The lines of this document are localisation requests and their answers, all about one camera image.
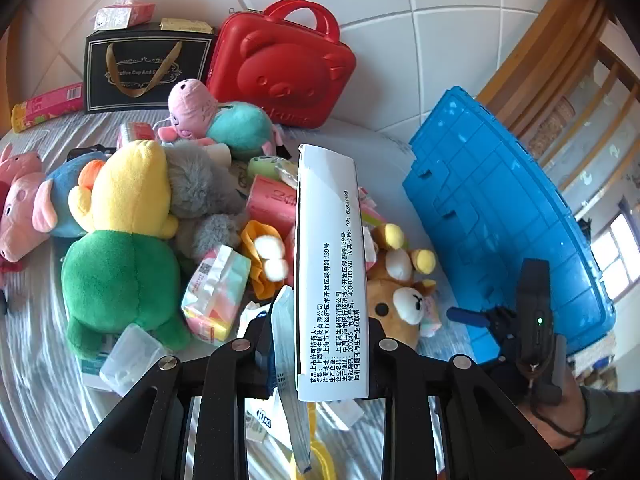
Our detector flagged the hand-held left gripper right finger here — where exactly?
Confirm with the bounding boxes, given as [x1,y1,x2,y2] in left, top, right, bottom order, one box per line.
[368,317,571,480]

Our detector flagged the white printed carton box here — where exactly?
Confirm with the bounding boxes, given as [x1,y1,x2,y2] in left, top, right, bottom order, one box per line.
[295,144,371,402]

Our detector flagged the grey striped bed sheet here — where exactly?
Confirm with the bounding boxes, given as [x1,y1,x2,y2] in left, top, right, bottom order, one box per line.
[0,110,501,480]

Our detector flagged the brown white bear plush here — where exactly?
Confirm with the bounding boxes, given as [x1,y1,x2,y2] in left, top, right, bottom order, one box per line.
[367,280,443,352]

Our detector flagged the black gift bag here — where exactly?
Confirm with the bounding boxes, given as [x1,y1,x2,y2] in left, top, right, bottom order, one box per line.
[83,27,219,114]

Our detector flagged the window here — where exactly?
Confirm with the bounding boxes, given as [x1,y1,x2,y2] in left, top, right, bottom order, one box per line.
[590,210,640,306]

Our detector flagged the person's right hand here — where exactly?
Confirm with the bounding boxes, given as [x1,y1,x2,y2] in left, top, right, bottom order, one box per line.
[520,374,587,456]

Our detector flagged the yellow plastic item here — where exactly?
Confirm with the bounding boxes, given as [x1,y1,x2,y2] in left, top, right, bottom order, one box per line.
[295,437,337,480]

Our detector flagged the wooden slat partition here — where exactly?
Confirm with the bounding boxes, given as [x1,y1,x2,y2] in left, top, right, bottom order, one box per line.
[525,20,640,201]

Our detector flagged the clear plastic container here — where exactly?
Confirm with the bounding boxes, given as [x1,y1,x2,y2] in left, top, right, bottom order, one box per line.
[99,323,175,397]

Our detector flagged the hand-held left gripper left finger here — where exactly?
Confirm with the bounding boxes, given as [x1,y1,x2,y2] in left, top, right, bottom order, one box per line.
[55,310,274,480]

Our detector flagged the pink pig plush teal body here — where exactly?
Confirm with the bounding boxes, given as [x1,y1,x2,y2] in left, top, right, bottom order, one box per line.
[157,78,284,162]

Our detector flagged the pink yellow long box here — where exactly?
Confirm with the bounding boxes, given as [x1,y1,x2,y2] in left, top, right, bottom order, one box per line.
[11,82,85,134]

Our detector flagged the thin grey packet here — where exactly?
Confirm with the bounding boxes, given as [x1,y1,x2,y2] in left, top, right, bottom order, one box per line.
[272,285,314,471]

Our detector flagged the small pink tissue pack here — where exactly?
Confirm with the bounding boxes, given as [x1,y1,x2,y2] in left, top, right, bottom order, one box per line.
[117,121,155,150]

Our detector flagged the person's right forearm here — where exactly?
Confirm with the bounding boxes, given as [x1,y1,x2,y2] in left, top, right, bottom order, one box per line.
[560,385,640,467]

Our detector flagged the blue plastic crate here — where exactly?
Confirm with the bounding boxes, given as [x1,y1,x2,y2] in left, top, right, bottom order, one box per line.
[402,86,616,367]

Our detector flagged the white teal small box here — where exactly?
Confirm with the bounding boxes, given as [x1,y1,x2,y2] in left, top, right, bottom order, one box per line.
[80,349,121,391]

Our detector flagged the small green packet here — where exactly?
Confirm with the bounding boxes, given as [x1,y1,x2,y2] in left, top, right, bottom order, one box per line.
[248,156,281,179]

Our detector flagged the orange plush white balls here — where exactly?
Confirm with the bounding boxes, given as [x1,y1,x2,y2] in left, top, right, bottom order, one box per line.
[240,220,296,302]

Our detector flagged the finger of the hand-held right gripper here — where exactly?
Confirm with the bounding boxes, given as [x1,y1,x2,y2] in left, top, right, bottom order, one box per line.
[446,306,489,326]

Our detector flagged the pink pig plush blue body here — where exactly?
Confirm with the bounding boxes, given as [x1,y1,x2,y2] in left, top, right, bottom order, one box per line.
[0,152,109,264]

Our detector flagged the grey fluffy plush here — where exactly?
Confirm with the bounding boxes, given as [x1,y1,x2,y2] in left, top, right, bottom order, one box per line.
[165,142,251,262]

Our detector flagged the white blue packet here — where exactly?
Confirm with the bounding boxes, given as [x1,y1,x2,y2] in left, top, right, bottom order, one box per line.
[244,399,282,444]

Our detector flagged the small pink pig plush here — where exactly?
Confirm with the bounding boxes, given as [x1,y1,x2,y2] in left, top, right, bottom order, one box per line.
[0,144,44,184]

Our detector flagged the red bear suitcase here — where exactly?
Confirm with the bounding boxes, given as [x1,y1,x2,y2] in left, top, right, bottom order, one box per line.
[206,0,358,130]

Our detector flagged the wooden pillars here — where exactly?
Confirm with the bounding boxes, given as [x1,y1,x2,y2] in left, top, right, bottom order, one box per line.
[475,0,609,131]

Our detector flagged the pink tissue box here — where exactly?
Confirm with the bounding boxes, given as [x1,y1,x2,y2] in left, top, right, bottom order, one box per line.
[93,0,156,31]

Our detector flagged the yellow green dinosaur plush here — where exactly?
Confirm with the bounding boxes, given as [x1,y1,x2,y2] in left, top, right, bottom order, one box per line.
[61,139,192,361]

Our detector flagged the pastel tissue pack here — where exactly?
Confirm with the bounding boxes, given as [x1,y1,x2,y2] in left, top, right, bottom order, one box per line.
[181,245,252,345]

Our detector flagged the yellow flat packet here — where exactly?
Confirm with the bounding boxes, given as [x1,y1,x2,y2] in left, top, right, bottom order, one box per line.
[160,17,214,35]

